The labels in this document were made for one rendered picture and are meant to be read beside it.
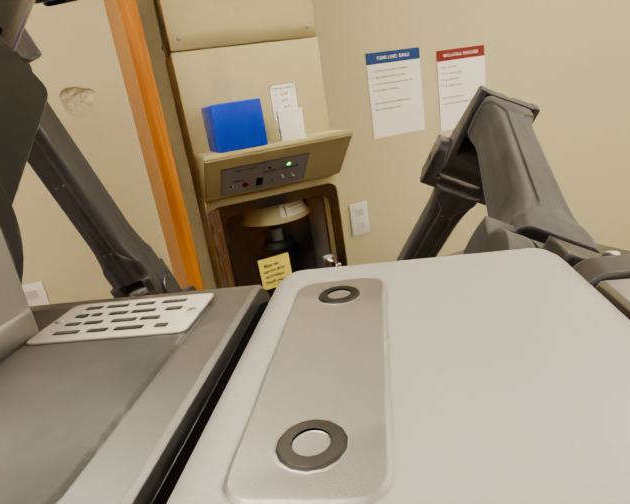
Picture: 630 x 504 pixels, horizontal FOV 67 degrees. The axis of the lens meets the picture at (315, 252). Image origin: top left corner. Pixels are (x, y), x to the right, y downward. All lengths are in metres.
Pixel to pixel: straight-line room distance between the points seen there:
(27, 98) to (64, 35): 1.30
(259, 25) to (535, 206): 0.82
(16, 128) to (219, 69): 0.90
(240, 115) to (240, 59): 0.16
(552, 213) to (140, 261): 0.52
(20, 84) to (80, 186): 0.50
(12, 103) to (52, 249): 1.33
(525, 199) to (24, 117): 0.33
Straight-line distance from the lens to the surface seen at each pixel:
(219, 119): 0.95
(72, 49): 1.48
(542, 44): 2.17
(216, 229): 1.06
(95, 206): 0.69
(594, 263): 0.20
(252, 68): 1.08
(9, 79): 0.19
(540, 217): 0.38
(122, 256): 0.70
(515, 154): 0.48
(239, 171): 0.98
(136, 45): 0.96
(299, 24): 1.13
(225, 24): 1.08
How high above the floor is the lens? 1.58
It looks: 18 degrees down
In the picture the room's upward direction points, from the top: 9 degrees counter-clockwise
